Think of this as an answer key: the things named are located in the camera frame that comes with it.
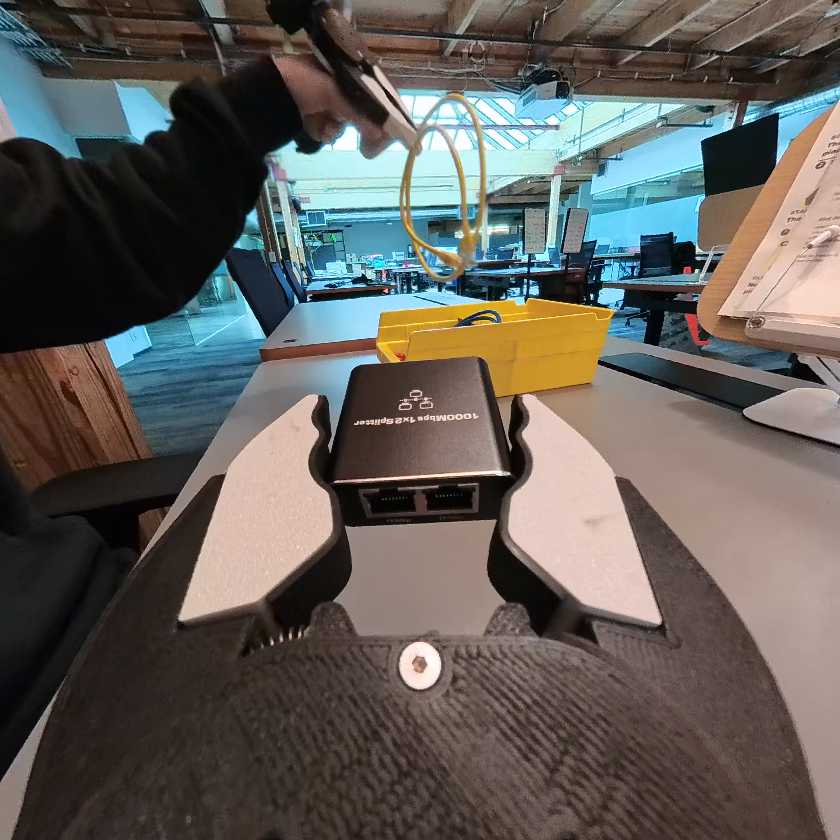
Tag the dark blue chair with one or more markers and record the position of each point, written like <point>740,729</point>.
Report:
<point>257,289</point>

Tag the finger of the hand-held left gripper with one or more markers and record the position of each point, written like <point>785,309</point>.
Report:
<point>405,136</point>
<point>387,95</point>

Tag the wooden document stand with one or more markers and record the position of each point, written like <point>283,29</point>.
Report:
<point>728,220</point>

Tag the white ceiling projector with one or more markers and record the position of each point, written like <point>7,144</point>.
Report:
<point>541,98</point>

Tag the instruction sheet on stand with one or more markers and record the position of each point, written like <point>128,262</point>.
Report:
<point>728,308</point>

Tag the person's left hand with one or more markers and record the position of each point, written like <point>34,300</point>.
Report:
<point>321,98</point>

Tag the grey wood-edged desk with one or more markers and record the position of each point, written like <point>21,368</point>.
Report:
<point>328,325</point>

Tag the black network adapter box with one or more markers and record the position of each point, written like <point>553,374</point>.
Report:
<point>413,420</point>

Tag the white standing board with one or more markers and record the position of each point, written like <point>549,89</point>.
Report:
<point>535,229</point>
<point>575,229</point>

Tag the person's left forearm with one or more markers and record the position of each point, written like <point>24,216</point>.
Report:
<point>131,229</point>

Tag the printed instruction sheet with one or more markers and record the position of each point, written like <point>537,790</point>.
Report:
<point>807,275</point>

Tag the yellow plastic bin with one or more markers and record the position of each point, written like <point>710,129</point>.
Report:
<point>512,354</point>

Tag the black office chair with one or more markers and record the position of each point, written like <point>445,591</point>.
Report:
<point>111,485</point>
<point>656,256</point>

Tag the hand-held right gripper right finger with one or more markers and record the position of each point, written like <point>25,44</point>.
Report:
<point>571,525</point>

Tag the black monitor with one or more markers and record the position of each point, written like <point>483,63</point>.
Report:
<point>738,154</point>

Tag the wooden post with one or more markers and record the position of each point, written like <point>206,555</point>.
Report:
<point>65,407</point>

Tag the person's dark clothing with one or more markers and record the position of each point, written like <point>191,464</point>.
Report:
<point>46,623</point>

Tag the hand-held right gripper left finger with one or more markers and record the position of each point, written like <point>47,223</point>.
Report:
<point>269,525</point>

